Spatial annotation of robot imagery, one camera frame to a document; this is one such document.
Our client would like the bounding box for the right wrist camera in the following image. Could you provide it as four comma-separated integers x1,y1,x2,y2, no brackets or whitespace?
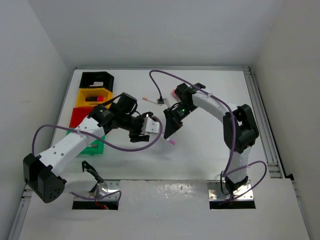
156,97,167,105

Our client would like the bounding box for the black storage bin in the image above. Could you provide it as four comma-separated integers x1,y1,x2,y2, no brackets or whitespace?
79,71,115,92

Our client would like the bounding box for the white pen orange cap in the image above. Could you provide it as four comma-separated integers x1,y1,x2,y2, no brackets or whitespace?
142,97,161,105

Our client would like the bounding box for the red storage bin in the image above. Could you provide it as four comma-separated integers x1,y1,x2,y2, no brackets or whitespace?
69,107,93,128

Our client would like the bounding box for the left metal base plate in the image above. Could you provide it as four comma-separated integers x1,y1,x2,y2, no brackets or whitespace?
71,180,122,202

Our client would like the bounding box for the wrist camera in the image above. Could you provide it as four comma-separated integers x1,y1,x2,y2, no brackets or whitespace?
156,97,167,105
141,116,160,135

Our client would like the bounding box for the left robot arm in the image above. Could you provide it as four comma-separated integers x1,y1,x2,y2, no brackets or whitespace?
23,92,157,204

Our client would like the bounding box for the pink capped glue bottle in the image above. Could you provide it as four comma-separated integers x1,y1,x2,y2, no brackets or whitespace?
172,89,177,97

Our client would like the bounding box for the pink black highlighter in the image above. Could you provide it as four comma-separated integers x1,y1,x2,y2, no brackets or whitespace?
85,96,104,102

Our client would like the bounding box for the green storage bin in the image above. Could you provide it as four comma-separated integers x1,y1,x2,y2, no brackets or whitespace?
79,139,105,156

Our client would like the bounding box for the yellow storage bin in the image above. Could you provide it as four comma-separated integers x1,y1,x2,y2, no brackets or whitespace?
75,87,113,108

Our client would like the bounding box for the metal base plate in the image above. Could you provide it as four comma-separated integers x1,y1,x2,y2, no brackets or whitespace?
71,180,122,202
207,180,254,202

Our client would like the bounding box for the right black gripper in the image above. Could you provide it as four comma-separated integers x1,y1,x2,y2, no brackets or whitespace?
163,103,198,139

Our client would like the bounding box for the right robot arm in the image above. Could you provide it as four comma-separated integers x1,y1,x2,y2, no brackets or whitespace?
163,83,259,194

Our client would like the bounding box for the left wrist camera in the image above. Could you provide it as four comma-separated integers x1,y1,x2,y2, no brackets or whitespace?
141,116,160,135

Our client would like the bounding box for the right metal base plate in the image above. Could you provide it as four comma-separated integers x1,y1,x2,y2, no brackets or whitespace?
207,180,254,202

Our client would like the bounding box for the white pen purple cap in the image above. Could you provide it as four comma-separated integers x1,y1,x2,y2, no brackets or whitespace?
161,133,176,145

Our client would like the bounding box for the white eraser block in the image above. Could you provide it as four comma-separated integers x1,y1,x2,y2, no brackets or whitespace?
90,81,104,88

